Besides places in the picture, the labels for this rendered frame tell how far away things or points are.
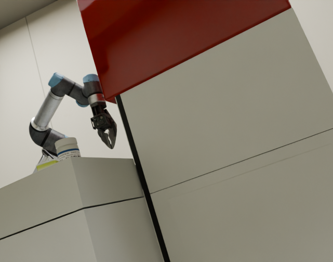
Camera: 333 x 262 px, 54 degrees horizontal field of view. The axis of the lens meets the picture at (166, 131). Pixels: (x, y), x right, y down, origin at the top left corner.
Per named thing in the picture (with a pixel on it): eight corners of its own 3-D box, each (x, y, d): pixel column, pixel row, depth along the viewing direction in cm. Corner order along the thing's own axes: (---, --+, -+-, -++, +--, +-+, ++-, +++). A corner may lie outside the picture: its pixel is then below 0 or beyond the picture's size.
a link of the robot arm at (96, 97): (92, 102, 155) (107, 95, 153) (94, 110, 153) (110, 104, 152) (84, 97, 147) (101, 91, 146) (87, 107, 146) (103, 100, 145)
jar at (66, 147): (87, 164, 107) (80, 138, 109) (73, 164, 101) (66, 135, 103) (71, 171, 109) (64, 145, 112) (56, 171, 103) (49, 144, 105)
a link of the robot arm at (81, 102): (71, 88, 163) (78, 77, 155) (92, 99, 167) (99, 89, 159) (65, 100, 159) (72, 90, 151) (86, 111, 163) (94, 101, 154)
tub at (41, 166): (67, 178, 118) (63, 160, 120) (59, 176, 111) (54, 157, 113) (48, 184, 119) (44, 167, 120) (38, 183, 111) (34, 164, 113)
